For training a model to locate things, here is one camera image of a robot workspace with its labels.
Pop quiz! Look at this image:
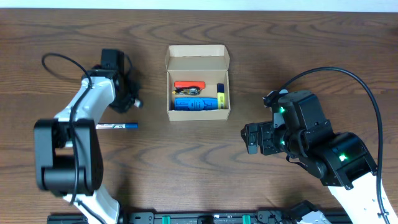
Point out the black whiteboard marker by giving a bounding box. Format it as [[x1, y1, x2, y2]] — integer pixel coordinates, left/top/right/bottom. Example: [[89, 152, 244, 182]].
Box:
[[134, 99, 143, 108]]

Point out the blue whiteboard marker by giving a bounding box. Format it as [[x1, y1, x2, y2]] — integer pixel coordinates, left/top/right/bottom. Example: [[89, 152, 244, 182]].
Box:
[[96, 123, 138, 129]]

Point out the yellow highlighter with dark cap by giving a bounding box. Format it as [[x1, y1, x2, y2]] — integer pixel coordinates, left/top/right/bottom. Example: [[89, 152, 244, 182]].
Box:
[[217, 83, 225, 110]]

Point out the black teardrop-shaped tool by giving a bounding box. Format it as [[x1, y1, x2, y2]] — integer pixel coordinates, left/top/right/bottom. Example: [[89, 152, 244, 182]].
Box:
[[172, 88, 201, 96]]

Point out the cardboard box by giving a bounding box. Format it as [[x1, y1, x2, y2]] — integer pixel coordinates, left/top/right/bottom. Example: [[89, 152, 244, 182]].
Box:
[[165, 45, 231, 121]]

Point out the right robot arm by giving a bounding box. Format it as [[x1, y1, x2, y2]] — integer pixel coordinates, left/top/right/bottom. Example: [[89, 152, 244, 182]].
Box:
[[241, 90, 397, 223]]

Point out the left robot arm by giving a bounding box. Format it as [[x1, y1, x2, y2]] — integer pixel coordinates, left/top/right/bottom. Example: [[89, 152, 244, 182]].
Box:
[[34, 49, 142, 224]]

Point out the black mounting rail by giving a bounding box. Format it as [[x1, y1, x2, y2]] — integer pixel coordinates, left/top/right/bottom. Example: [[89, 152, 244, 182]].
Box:
[[47, 200, 352, 224]]

